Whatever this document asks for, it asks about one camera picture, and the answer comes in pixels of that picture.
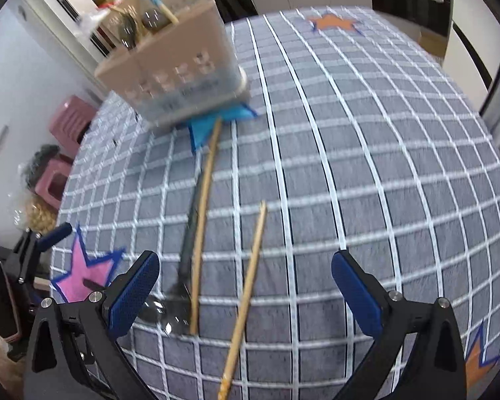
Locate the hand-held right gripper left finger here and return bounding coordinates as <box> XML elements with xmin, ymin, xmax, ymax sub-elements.
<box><xmin>24</xmin><ymin>251</ymin><xmax>161</xmax><ymax>400</ymax></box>

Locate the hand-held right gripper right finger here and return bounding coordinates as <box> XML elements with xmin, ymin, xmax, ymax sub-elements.
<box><xmin>331</xmin><ymin>250</ymin><xmax>469</xmax><ymax>400</ymax></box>

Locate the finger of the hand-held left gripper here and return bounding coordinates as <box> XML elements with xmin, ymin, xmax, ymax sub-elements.
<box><xmin>4</xmin><ymin>222</ymin><xmax>73</xmax><ymax>286</ymax></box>

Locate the beige plastic utensil holder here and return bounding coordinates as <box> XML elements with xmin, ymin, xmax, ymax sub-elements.
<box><xmin>94</xmin><ymin>0</ymin><xmax>251</xmax><ymax>128</ymax></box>

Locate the blue patterned wooden chopstick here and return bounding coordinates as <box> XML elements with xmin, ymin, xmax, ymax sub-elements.
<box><xmin>135</xmin><ymin>0</ymin><xmax>180</xmax><ymax>26</ymax></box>

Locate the yellow filled bag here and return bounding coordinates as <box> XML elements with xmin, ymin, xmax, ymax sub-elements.
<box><xmin>23</xmin><ymin>200</ymin><xmax>59</xmax><ymax>234</ymax></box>

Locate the pink plastic stool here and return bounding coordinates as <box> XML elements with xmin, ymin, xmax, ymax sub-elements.
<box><xmin>35</xmin><ymin>154</ymin><xmax>73</xmax><ymax>209</ymax></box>
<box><xmin>49</xmin><ymin>95</ymin><xmax>98</xmax><ymax>155</ymax></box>

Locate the black plastic bag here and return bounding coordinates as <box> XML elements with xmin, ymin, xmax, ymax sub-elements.
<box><xmin>25</xmin><ymin>144</ymin><xmax>61</xmax><ymax>184</ymax></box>

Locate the grey checked tablecloth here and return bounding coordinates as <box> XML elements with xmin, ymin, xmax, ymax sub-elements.
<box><xmin>50</xmin><ymin>6</ymin><xmax>500</xmax><ymax>400</ymax></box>

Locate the cardboard box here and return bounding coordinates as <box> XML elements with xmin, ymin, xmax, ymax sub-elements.
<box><xmin>417</xmin><ymin>29</ymin><xmax>448</xmax><ymax>57</ymax></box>

